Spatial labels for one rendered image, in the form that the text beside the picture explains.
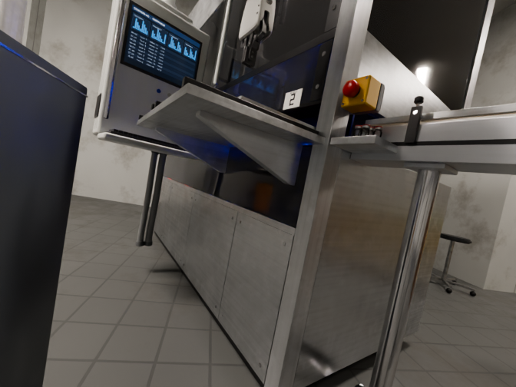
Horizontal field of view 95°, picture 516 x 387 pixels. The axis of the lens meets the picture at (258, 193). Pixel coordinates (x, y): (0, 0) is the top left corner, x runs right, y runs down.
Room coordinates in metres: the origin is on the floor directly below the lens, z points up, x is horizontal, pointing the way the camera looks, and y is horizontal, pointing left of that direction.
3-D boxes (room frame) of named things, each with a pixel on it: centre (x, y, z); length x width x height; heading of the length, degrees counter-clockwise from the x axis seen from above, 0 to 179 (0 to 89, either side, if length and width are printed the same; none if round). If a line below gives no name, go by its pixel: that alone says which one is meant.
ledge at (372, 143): (0.65, -0.27, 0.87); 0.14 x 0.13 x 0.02; 125
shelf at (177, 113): (0.88, 0.17, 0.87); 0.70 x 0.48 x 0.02; 35
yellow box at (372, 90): (0.64, -0.22, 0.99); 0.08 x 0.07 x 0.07; 125
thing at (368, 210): (1.80, 0.02, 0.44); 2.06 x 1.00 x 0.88; 35
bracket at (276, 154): (0.67, 0.04, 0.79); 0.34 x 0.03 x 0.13; 125
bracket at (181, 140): (1.08, 0.32, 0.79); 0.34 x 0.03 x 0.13; 125
